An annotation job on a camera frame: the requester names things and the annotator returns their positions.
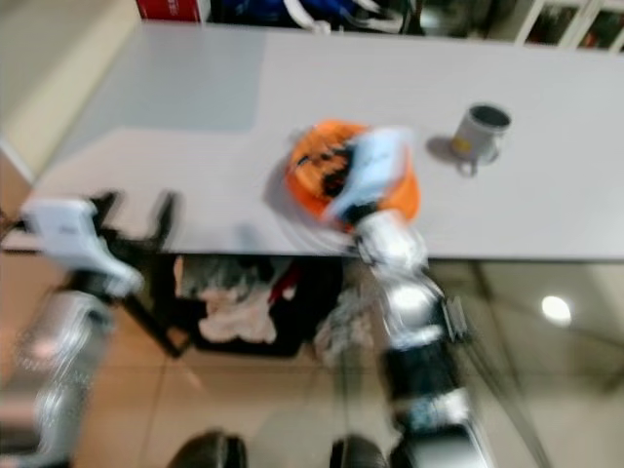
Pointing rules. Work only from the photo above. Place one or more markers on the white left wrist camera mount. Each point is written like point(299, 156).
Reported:
point(78, 239)

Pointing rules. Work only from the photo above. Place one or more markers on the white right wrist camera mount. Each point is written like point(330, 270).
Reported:
point(380, 161)

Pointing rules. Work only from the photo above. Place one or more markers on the white framed cabinet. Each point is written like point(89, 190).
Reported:
point(570, 23)

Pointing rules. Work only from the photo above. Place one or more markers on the black left robot foot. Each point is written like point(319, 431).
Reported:
point(207, 451)

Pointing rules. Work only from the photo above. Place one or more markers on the red box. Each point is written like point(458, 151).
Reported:
point(168, 9)

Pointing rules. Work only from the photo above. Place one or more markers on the grey mug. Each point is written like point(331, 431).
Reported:
point(480, 136)

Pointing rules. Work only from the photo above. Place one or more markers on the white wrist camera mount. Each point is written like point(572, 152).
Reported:
point(380, 161)
point(78, 239)

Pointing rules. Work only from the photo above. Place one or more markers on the blue white chair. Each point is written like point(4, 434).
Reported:
point(283, 10)

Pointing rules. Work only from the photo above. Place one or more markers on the black right robot foot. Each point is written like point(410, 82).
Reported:
point(359, 454)

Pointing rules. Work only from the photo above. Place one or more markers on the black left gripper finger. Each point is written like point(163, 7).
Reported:
point(104, 198)
point(167, 213)

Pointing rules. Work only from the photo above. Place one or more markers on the black robot foot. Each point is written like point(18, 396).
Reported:
point(359, 454)
point(207, 451)

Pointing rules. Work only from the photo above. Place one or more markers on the black storage bin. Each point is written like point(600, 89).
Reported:
point(297, 312)

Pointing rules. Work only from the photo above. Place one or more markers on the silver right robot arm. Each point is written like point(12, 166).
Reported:
point(419, 322)

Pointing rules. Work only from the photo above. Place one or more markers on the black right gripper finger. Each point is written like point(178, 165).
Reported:
point(335, 185)
point(328, 161)

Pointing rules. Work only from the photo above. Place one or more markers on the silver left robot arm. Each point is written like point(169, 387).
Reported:
point(49, 361)

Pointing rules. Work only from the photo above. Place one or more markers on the orange plate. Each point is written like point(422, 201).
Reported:
point(304, 185)

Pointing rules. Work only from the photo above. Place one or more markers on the cream crumpled cloth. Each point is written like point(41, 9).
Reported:
point(234, 317)

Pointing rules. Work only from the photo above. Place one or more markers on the white printed plastic bag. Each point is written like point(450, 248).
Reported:
point(346, 322)

